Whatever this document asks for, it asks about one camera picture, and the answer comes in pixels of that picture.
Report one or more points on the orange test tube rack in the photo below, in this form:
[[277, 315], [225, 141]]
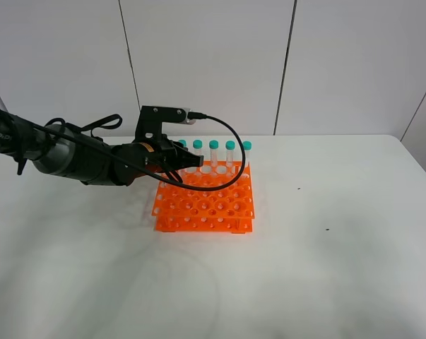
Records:
[[227, 210]]

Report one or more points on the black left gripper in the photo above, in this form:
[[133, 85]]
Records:
[[163, 157]]

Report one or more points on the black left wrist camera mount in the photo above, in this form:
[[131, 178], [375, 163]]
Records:
[[151, 119]]

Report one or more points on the green-capped tube row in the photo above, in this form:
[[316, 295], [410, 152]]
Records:
[[198, 151], [247, 150], [183, 143], [213, 146], [230, 148]]

